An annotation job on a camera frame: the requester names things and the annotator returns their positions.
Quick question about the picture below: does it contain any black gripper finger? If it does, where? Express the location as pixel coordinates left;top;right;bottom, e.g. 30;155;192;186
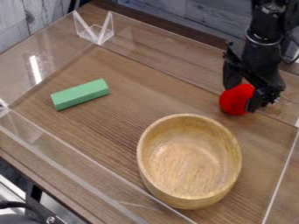
245;87;271;113
223;60;243;89

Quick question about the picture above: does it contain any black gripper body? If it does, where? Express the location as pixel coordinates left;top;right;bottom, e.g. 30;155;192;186
221;40;287;103

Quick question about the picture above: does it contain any red plush strawberry toy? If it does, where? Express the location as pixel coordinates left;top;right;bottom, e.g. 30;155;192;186
219;84;255;116

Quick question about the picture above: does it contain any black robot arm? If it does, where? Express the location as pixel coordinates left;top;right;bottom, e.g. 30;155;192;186
219;0;299;116

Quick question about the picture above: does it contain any wooden bowl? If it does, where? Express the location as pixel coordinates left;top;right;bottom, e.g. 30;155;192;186
136;114;241;210

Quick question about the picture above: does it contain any green rectangular block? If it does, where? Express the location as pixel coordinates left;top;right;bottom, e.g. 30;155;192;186
50;79;109;111

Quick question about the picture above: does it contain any clear acrylic corner bracket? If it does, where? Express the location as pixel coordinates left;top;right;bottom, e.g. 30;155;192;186
72;11;115;46

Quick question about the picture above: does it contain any clear acrylic tray wall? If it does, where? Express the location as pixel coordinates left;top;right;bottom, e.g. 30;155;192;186
0;97;299;224

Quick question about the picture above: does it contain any black metal table frame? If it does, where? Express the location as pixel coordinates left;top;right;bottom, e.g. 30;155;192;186
25;184;66;224

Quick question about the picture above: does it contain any black cable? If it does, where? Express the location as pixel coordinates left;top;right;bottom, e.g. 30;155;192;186
0;198;30;218

